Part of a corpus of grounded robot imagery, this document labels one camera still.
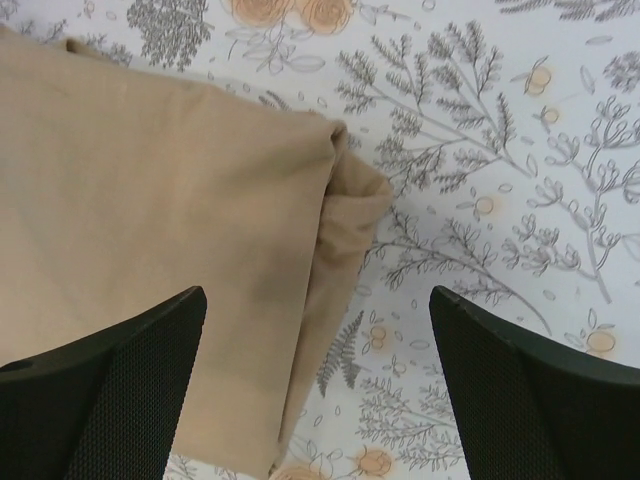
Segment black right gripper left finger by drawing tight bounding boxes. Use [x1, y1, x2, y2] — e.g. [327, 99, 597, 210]
[1, 287, 207, 480]

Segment tan t shirt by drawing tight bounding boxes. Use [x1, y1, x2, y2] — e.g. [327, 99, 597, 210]
[1, 28, 392, 479]

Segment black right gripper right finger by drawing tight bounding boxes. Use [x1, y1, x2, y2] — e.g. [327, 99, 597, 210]
[429, 286, 639, 480]

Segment floral patterned table mat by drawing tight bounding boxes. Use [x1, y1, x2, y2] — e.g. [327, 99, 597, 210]
[1, 1, 639, 479]

